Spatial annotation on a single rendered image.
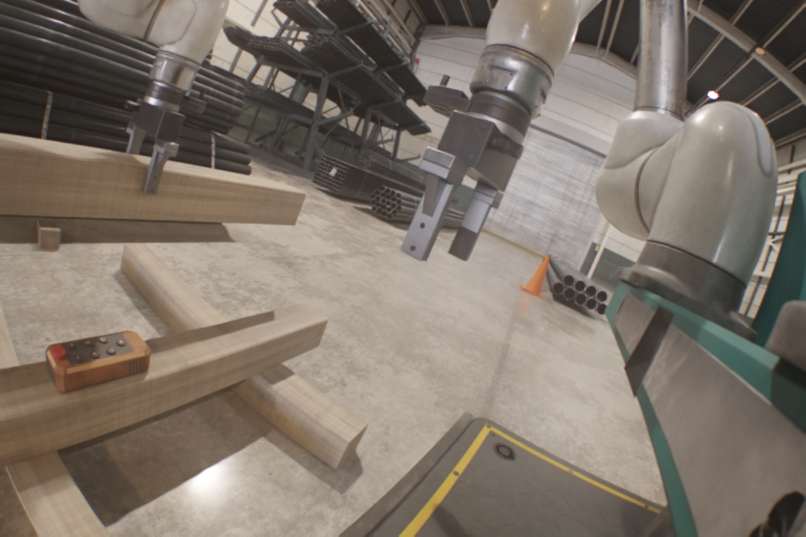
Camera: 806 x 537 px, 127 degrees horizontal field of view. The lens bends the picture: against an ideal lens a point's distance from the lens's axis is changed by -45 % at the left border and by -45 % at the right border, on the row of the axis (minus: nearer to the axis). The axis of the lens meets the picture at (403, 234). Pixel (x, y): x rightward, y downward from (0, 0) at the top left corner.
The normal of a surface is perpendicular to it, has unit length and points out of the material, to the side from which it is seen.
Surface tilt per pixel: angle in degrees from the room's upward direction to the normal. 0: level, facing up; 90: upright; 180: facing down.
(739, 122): 70
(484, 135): 90
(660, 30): 96
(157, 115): 90
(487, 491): 0
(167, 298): 90
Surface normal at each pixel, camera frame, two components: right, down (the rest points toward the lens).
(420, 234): -0.47, -0.07
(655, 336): -0.95, -0.29
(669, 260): -0.84, -0.40
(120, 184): 0.86, 0.41
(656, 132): -0.48, -0.34
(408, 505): 0.38, -0.91
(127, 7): 0.34, 0.82
